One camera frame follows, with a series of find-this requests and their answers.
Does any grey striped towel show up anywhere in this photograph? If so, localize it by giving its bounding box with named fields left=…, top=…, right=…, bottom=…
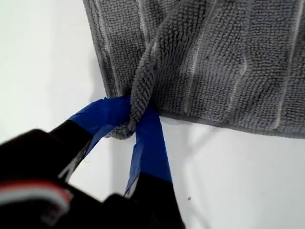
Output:
left=82, top=0, right=305, bottom=141

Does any red white servo wire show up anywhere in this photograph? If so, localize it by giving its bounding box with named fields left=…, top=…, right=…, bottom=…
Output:
left=0, top=181, right=73, bottom=215

